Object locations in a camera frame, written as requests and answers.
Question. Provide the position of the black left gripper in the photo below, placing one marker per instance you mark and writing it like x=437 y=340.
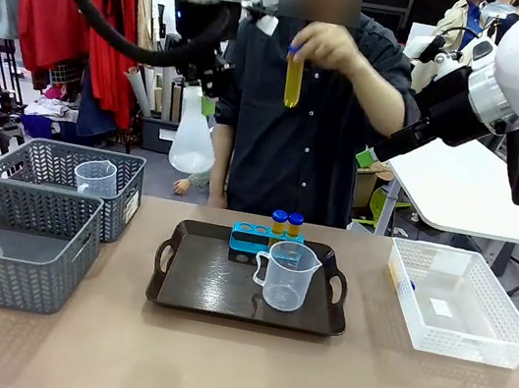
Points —
x=203 y=25

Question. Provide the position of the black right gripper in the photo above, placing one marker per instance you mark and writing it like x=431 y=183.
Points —
x=448 y=106

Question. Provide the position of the yellow test tube blue cap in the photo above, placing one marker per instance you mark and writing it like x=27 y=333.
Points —
x=295 y=226
x=402 y=277
x=293 y=85
x=278 y=224

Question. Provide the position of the clear plastic measuring cup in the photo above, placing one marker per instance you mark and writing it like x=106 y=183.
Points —
x=96 y=179
x=285 y=283

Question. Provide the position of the person's right forearm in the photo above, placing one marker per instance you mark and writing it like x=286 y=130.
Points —
x=219 y=167

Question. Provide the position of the person's left hand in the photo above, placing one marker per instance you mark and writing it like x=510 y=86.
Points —
x=331 y=47

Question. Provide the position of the brown paper roll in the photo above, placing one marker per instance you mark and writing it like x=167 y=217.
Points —
x=176 y=103

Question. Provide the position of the tall white paper roll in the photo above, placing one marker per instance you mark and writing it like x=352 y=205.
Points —
x=166 y=94

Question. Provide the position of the brown cardboard box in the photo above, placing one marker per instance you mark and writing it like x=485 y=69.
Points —
x=367 y=187

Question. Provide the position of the dark grey storage bin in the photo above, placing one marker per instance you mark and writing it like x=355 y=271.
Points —
x=157 y=134

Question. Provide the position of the grey paper roll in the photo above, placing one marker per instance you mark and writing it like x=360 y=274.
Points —
x=138 y=89

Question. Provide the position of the green chair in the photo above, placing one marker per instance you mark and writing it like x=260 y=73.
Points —
x=387 y=205

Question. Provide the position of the white background table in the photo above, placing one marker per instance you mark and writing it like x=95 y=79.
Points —
x=463 y=198

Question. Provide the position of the beige hanging garment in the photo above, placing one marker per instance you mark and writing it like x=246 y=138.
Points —
x=146 y=21

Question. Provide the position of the mannequin hand grey sleeve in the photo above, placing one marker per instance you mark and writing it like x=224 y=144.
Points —
x=186 y=184

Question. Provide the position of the red dress on hanger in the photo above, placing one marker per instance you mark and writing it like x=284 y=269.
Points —
x=105 y=73

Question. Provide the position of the person in dark shirt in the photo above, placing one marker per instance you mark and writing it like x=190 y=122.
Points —
x=275 y=157

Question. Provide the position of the blue denim garment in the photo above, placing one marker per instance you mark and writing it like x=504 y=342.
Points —
x=96 y=112

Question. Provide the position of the white monitor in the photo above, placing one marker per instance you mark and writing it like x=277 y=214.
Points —
x=418 y=31

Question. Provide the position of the mannequin in beige coat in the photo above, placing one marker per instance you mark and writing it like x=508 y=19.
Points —
x=460 y=23

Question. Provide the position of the white clothes pile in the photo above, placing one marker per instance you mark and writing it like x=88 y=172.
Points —
x=52 y=107

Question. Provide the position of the blue test tube rack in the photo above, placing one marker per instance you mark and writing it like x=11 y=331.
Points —
x=247 y=239

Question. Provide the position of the mannequin in navy top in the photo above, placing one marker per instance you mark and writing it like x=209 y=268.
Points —
x=508 y=19

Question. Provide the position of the red shirt on hanger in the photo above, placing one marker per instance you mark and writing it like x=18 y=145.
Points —
x=49 y=19

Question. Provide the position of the grey plastic basket with label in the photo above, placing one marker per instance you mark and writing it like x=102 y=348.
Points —
x=35 y=161

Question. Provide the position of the dark brown serving tray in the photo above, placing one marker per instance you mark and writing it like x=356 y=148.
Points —
x=204 y=284

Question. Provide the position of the white plastic mesh basket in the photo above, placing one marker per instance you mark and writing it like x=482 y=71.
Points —
x=463 y=345

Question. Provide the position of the large grey plastic basket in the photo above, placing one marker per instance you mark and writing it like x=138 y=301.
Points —
x=15 y=282

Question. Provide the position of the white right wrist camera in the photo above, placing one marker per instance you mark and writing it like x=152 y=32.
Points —
x=420 y=49

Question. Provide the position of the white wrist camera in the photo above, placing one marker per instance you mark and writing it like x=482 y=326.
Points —
x=420 y=49
x=264 y=20

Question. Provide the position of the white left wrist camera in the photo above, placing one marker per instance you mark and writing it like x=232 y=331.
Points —
x=264 y=20

